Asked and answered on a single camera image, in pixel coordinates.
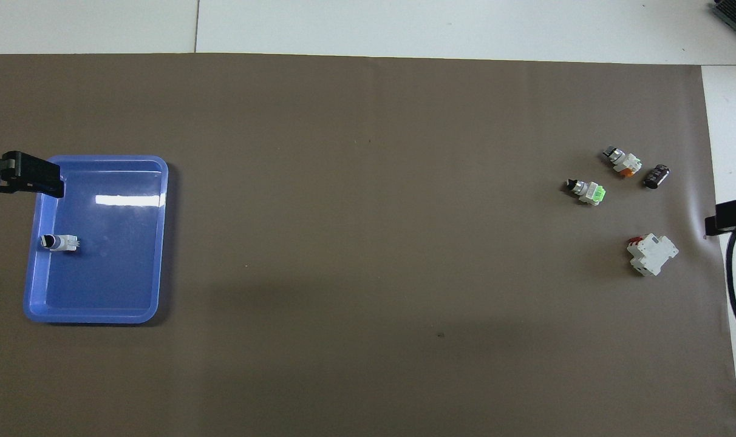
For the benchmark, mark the white circuit breaker red levers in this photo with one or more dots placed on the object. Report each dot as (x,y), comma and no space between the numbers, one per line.
(653,255)

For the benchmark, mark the selector switch green base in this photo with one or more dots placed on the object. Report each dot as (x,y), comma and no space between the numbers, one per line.
(589,193)
(63,243)

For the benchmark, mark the brown paper table mat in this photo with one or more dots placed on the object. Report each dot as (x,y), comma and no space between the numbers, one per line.
(368,243)

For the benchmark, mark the blue plastic tray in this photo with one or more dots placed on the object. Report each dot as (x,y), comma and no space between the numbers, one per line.
(113,273)

